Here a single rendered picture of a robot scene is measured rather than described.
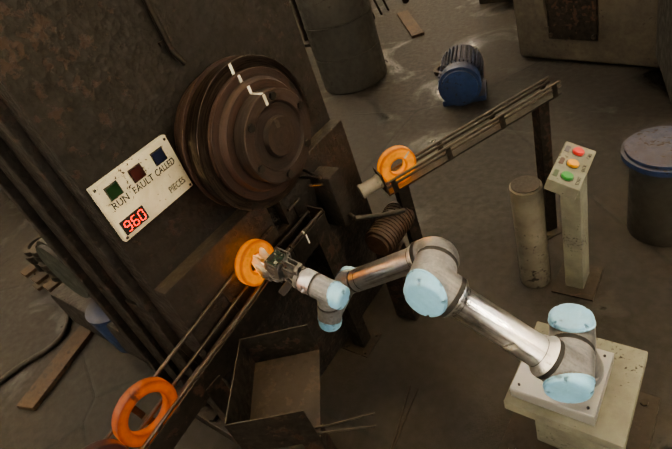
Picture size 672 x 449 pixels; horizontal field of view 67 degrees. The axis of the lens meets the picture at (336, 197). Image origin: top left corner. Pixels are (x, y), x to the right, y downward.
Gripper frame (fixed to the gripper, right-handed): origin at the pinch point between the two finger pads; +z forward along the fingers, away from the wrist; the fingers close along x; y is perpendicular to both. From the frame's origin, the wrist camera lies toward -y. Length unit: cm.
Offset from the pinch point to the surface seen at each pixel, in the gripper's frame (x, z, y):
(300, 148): -26.1, -5.2, 28.8
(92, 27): 2, 31, 75
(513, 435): -12, -90, -53
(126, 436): 60, -4, -6
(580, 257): -82, -90, -36
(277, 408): 33.2, -33.5, -8.1
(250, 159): -6.9, -3.2, 38.1
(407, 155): -67, -22, 2
